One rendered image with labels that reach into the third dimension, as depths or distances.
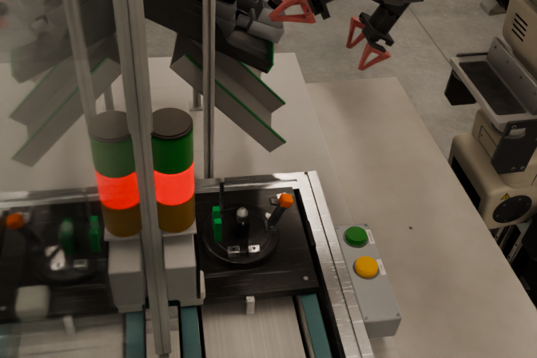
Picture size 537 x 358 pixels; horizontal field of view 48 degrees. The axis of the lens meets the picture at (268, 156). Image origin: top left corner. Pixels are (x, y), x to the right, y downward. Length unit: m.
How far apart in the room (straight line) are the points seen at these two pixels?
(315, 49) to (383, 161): 1.99
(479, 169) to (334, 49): 1.93
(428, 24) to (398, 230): 2.60
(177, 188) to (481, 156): 1.10
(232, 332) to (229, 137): 0.56
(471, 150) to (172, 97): 0.79
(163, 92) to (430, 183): 0.71
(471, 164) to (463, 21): 2.36
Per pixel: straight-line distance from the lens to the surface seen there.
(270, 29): 1.12
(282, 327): 1.07
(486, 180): 1.60
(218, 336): 1.06
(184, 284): 0.76
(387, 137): 1.53
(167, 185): 0.68
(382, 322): 1.06
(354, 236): 1.14
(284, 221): 1.14
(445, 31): 3.78
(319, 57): 3.32
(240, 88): 1.28
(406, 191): 1.41
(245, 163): 1.40
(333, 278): 1.09
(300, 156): 1.43
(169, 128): 0.64
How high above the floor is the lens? 1.83
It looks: 43 degrees down
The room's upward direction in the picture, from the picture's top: 5 degrees clockwise
